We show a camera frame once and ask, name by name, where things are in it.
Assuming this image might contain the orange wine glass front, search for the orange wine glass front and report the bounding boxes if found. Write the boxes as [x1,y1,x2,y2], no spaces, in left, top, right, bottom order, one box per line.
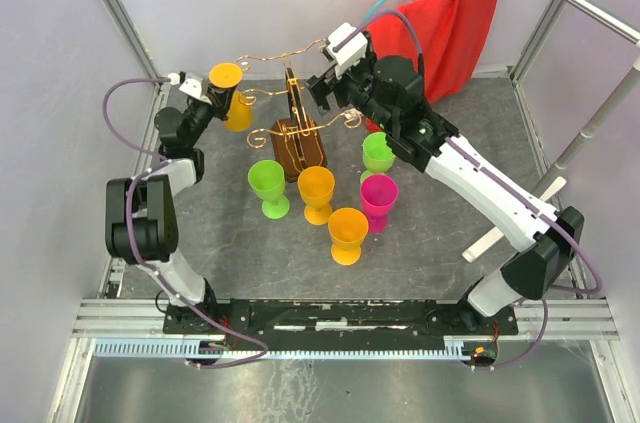
[328,207,369,266]

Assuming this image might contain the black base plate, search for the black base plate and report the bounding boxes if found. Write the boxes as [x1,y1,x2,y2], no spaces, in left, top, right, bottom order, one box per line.
[162,299,518,349]

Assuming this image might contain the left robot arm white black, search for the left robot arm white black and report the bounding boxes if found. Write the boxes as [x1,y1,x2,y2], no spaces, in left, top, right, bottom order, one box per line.
[105,83,237,333]

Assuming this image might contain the orange wine glass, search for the orange wine glass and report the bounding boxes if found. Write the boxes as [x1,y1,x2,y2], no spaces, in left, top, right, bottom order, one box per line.
[328,207,369,266]
[209,62,253,132]
[297,166,335,226]

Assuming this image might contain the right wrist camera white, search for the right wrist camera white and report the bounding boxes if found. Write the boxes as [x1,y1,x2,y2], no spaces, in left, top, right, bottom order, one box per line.
[326,22,368,79]

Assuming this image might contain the magenta wine glass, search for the magenta wine glass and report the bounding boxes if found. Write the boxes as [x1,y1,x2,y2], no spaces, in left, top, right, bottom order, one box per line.
[360,174,399,234]

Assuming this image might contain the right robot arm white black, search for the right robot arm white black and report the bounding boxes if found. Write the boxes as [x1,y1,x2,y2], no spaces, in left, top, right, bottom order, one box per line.
[307,56,584,334]

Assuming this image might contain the white cable duct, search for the white cable duct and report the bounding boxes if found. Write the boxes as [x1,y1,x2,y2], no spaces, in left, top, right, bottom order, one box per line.
[94,332,479,362]

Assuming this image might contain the metal clothes rail stand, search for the metal clothes rail stand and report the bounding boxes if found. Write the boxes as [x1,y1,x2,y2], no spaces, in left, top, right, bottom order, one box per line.
[460,0,640,263]

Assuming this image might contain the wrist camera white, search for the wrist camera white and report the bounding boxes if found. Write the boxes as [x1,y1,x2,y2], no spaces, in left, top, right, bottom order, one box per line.
[326,22,368,79]
[167,71,208,102]

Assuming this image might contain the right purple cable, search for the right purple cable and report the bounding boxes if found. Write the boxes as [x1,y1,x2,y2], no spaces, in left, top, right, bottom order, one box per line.
[335,11,604,370]

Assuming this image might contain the green wine glass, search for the green wine glass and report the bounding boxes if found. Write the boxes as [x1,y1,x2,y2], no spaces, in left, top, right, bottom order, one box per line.
[248,159,290,220]
[360,132,395,183]

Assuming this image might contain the gold wine glass rack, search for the gold wine glass rack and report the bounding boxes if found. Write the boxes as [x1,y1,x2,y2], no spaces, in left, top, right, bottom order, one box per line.
[241,65,363,182]

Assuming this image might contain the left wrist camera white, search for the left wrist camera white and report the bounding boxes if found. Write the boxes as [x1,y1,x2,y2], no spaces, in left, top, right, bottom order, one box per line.
[167,71,208,102]

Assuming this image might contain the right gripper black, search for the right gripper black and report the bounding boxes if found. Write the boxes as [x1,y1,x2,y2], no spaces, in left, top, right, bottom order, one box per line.
[303,51,396,133]

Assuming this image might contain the red cloth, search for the red cloth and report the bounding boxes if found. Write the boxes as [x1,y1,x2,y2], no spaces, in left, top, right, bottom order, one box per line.
[366,0,505,105]

